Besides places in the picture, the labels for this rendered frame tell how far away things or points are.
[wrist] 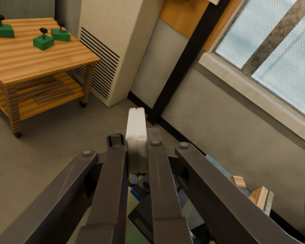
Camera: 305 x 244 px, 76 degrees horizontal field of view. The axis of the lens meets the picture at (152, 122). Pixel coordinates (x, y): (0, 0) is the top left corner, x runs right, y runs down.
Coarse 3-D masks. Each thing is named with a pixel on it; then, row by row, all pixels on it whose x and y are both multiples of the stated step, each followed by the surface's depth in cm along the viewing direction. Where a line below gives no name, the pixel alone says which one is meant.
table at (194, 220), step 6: (216, 162) 65; (222, 168) 64; (228, 174) 63; (246, 192) 61; (192, 210) 50; (192, 216) 49; (198, 216) 49; (192, 222) 48; (198, 222) 48; (204, 222) 49; (192, 228) 47
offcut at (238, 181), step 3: (231, 177) 58; (234, 177) 57; (237, 177) 58; (240, 177) 58; (231, 180) 58; (234, 180) 57; (237, 180) 57; (240, 180) 58; (243, 180) 58; (234, 183) 56; (237, 183) 56; (240, 183) 57; (243, 183) 57; (237, 186) 56; (240, 186) 56; (243, 186) 56
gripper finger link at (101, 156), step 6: (120, 132) 16; (126, 150) 14; (102, 156) 13; (126, 156) 13; (96, 162) 12; (102, 162) 12; (126, 162) 13; (96, 168) 12; (126, 168) 13; (90, 174) 12; (96, 174) 12; (84, 180) 13; (90, 180) 12; (96, 180) 13
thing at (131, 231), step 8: (128, 192) 40; (128, 200) 39; (136, 200) 40; (128, 208) 38; (184, 208) 43; (192, 208) 43; (184, 216) 41; (128, 224) 38; (128, 232) 39; (136, 232) 37; (128, 240) 41; (136, 240) 38; (144, 240) 36
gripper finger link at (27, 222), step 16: (80, 160) 12; (96, 160) 12; (64, 176) 10; (80, 176) 11; (48, 192) 9; (64, 192) 9; (80, 192) 11; (32, 208) 8; (48, 208) 8; (64, 208) 9; (80, 208) 11; (16, 224) 8; (32, 224) 8; (48, 224) 8; (64, 224) 9; (0, 240) 7; (16, 240) 7; (32, 240) 7; (48, 240) 8; (64, 240) 9
